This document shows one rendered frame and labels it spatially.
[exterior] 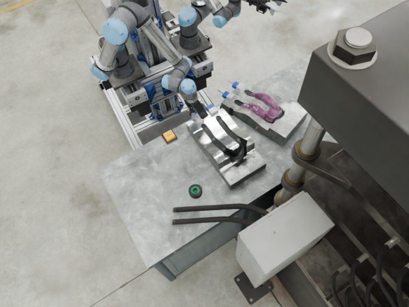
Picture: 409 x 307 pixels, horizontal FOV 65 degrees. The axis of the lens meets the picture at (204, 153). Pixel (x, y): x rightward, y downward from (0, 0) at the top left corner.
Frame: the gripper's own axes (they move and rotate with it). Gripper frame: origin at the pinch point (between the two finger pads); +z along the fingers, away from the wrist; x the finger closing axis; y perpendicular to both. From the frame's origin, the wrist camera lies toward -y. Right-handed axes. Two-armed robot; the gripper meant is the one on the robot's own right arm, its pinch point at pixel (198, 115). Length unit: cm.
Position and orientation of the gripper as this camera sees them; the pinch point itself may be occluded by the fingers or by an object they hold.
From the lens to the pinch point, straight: 201.6
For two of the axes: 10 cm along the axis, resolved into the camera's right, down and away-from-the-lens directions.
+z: 1.0, 3.0, 9.5
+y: -5.4, -7.8, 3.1
